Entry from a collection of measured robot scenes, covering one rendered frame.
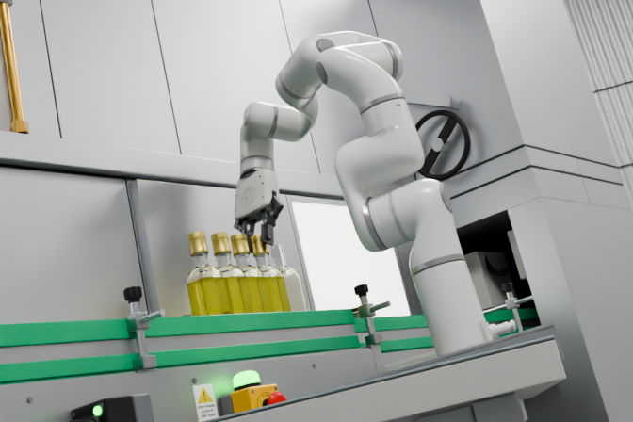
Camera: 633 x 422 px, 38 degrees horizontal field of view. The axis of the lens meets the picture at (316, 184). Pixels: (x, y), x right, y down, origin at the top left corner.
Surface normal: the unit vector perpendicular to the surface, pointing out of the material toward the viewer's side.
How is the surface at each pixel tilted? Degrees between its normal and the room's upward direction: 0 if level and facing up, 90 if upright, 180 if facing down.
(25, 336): 90
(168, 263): 90
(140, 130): 90
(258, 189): 74
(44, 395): 90
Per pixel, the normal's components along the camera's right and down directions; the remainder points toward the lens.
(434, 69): -0.63, -0.07
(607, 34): -0.21, -0.23
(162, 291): 0.74, -0.34
